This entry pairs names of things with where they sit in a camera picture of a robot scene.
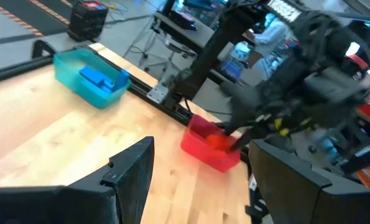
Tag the red wooden block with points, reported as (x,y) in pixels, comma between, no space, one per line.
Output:
(219,142)

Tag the blue wooden block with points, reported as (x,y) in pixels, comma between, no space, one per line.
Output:
(122,80)
(91,74)
(108,84)

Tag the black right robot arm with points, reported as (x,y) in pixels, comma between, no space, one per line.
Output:
(215,53)

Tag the red plastic bin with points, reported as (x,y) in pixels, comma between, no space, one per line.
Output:
(203,155)

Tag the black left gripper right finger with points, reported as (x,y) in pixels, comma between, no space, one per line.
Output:
(290,199)

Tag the person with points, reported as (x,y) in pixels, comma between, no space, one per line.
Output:
(270,37)

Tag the dark grey desk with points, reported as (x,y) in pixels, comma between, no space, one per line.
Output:
(184,34)

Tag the laptop screen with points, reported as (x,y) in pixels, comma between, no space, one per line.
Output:
(231,70)

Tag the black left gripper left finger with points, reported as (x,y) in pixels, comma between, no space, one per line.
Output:
(128,193)

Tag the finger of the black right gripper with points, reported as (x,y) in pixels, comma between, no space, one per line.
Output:
(243,141)
(236,128)

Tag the black striped floor mat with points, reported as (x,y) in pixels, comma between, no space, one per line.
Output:
(23,12)

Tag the black equipment case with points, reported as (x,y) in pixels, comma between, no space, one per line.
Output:
(85,21)

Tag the teal plastic bin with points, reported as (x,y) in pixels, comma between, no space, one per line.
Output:
(66,71)

